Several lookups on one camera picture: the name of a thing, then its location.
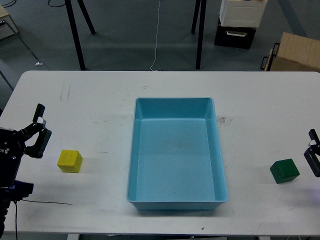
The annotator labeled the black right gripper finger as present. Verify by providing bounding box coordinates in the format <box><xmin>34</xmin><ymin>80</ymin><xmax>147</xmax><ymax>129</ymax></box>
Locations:
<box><xmin>303</xmin><ymin>128</ymin><xmax>320</xmax><ymax>178</ymax></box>

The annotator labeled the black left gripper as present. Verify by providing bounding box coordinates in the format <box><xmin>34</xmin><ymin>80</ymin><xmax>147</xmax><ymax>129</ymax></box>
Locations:
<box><xmin>0</xmin><ymin>103</ymin><xmax>53</xmax><ymax>188</ymax></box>

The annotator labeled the green wooden block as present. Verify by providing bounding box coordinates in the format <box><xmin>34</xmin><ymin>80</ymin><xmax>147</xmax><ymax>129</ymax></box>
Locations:
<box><xmin>270</xmin><ymin>158</ymin><xmax>300</xmax><ymax>184</ymax></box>

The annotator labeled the yellow wooden block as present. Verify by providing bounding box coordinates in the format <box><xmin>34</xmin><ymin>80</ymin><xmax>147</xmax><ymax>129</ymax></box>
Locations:
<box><xmin>57</xmin><ymin>149</ymin><xmax>83</xmax><ymax>173</ymax></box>

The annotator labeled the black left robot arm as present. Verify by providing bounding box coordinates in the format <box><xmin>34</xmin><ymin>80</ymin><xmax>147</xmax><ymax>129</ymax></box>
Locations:
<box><xmin>0</xmin><ymin>103</ymin><xmax>52</xmax><ymax>234</ymax></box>

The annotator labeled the black table leg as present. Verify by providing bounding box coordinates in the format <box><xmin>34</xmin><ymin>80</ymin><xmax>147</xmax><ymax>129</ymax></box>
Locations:
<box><xmin>77</xmin><ymin>0</ymin><xmax>96</xmax><ymax>35</ymax></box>
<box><xmin>195</xmin><ymin>0</ymin><xmax>207</xmax><ymax>70</ymax></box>
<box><xmin>191</xmin><ymin>0</ymin><xmax>201</xmax><ymax>34</ymax></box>
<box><xmin>65</xmin><ymin>0</ymin><xmax>86</xmax><ymax>71</ymax></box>

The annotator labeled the black table leg inner left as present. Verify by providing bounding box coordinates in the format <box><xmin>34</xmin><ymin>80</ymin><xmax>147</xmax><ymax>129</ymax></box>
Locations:
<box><xmin>77</xmin><ymin>0</ymin><xmax>96</xmax><ymax>35</ymax></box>

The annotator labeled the light blue plastic bin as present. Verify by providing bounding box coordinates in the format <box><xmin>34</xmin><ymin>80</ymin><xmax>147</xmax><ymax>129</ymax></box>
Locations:
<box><xmin>127</xmin><ymin>97</ymin><xmax>229</xmax><ymax>210</ymax></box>

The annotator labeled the white storage crate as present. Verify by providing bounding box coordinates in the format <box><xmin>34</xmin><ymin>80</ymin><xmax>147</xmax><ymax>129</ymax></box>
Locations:
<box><xmin>219</xmin><ymin>0</ymin><xmax>268</xmax><ymax>28</ymax></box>

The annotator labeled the black table leg inner right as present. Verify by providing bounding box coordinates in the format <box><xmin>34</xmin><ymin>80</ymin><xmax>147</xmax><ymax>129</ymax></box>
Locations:
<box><xmin>191</xmin><ymin>0</ymin><xmax>201</xmax><ymax>34</ymax></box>

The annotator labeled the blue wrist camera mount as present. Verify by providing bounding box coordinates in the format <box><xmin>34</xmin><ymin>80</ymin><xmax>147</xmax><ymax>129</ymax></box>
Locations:
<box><xmin>6</xmin><ymin>180</ymin><xmax>34</xmax><ymax>202</ymax></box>

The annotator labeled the thin black cable on table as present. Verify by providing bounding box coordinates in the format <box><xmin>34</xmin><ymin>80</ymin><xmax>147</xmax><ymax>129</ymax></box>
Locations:
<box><xmin>14</xmin><ymin>198</ymin><xmax>73</xmax><ymax>237</ymax></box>

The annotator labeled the wooden cabinet with black handles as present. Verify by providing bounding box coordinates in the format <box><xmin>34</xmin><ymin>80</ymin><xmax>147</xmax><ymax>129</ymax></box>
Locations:
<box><xmin>260</xmin><ymin>32</ymin><xmax>320</xmax><ymax>72</ymax></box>

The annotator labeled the white hanging cable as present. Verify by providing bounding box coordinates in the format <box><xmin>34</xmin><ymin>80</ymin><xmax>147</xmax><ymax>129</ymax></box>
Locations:
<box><xmin>149</xmin><ymin>0</ymin><xmax>161</xmax><ymax>72</ymax></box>

